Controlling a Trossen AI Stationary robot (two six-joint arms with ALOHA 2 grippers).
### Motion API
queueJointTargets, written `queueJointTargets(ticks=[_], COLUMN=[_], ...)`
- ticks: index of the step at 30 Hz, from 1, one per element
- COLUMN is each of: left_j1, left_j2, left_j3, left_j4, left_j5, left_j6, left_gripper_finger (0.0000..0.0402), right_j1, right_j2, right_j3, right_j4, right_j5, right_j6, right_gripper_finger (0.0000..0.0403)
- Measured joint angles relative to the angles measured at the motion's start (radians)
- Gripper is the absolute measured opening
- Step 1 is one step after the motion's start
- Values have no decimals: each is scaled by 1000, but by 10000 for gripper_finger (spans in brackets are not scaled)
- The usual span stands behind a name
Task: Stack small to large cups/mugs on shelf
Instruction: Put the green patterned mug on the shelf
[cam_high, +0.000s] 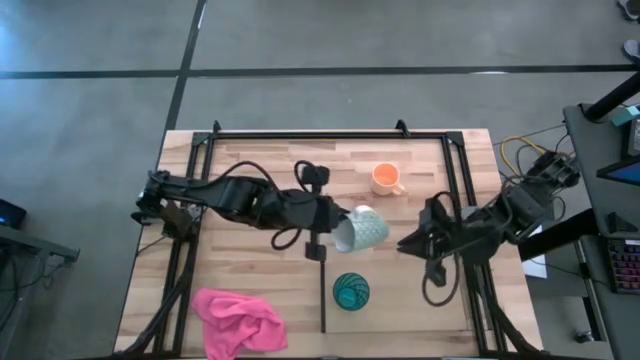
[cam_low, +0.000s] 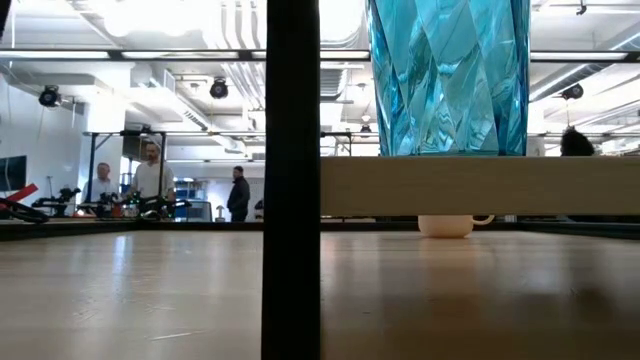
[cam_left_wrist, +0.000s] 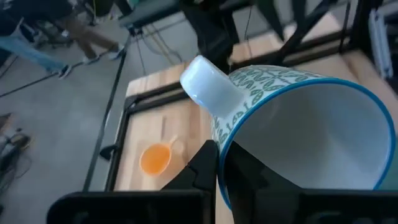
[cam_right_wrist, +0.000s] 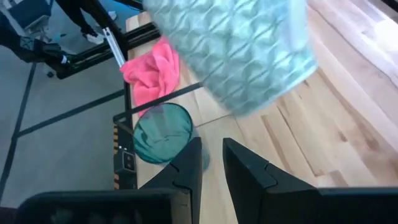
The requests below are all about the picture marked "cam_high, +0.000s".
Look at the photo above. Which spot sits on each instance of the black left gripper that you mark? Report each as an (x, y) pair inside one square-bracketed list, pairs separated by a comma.
[(302, 210)]

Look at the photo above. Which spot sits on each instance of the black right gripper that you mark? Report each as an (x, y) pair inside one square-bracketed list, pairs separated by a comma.
[(457, 235)]

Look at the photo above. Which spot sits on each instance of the large leaf-patterned white mug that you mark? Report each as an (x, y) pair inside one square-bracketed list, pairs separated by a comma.
[(367, 230)]

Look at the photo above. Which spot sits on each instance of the small cream cup orange inside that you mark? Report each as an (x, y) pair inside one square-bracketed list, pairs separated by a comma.
[(385, 179)]

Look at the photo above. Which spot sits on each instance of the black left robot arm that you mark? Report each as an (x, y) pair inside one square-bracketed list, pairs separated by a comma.
[(235, 197)]

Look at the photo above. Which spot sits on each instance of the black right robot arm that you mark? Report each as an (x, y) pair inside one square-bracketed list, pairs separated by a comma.
[(520, 207)]

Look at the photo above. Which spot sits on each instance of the teal faceted plastic tumbler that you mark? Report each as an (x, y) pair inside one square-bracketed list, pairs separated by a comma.
[(351, 291)]

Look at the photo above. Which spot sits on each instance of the white paper sheet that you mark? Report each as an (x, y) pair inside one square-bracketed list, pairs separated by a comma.
[(536, 265)]

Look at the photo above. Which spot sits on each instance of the pink crumpled cloth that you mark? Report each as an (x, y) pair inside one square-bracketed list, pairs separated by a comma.
[(235, 320)]

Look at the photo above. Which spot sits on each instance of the dark grey desk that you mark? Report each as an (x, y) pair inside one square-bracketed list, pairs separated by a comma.
[(600, 150)]

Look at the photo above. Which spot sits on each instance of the backlit black keyboard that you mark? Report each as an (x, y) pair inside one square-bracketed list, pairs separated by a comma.
[(625, 265)]

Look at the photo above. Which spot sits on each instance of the black screen with blue display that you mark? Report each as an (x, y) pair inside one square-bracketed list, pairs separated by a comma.
[(625, 172)]

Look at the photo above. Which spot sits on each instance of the small teal box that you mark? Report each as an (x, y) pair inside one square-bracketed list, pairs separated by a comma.
[(626, 115)]

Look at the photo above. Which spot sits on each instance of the person's shoe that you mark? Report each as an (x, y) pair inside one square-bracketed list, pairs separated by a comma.
[(632, 50), (631, 7)]

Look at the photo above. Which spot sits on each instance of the grey side table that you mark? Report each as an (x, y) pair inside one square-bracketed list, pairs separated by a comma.
[(30, 242)]

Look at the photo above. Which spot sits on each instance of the black device with blue light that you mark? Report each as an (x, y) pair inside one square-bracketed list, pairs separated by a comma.
[(11, 214)]

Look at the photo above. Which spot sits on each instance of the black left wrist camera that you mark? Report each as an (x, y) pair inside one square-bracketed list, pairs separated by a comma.
[(316, 175)]

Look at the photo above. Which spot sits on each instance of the black shelf side post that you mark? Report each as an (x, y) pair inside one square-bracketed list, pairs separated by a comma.
[(323, 300)]

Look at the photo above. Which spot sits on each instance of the black aluminium table frame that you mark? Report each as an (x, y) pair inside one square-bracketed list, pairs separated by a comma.
[(325, 135)]

